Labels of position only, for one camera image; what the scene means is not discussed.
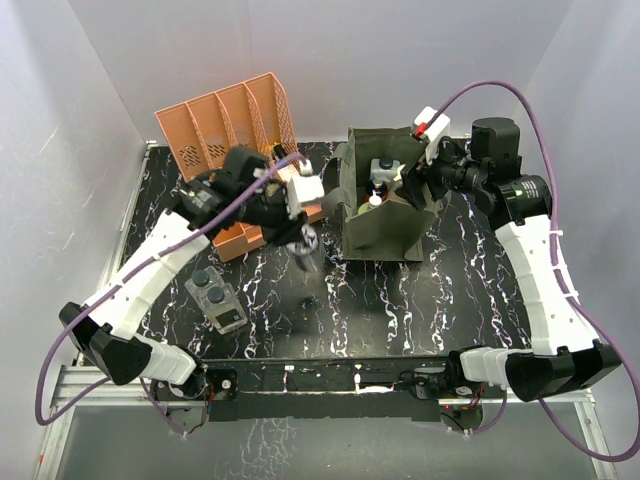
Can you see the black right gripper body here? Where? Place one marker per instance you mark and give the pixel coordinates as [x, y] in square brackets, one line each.
[448, 173]

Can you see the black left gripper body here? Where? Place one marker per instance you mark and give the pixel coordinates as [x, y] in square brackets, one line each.
[266, 210]

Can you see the brown pump bottle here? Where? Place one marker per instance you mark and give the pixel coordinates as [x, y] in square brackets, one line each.
[394, 187]

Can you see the orange blue pump bottle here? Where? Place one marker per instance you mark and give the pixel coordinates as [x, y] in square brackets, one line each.
[378, 189]

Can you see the white rectangular bottle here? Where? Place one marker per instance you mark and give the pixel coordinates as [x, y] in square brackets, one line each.
[383, 170]

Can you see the yellow round pump bottle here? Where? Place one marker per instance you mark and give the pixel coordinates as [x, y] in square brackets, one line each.
[372, 202]

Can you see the green canvas bag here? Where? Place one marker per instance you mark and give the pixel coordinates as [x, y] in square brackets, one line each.
[392, 231]

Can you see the clear twin bottle pack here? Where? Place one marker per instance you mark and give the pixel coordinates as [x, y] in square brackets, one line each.
[217, 300]

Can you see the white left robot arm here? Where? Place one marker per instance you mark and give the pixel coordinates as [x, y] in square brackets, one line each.
[105, 327]

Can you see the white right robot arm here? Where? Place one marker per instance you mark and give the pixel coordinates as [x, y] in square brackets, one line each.
[566, 353]

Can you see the orange plastic file organizer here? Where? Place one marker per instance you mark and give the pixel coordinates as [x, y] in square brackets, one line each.
[222, 143]

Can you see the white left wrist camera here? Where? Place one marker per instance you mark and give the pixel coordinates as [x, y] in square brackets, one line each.
[303, 187]

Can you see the black front mounting rail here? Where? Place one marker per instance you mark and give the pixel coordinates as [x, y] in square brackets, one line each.
[414, 387]

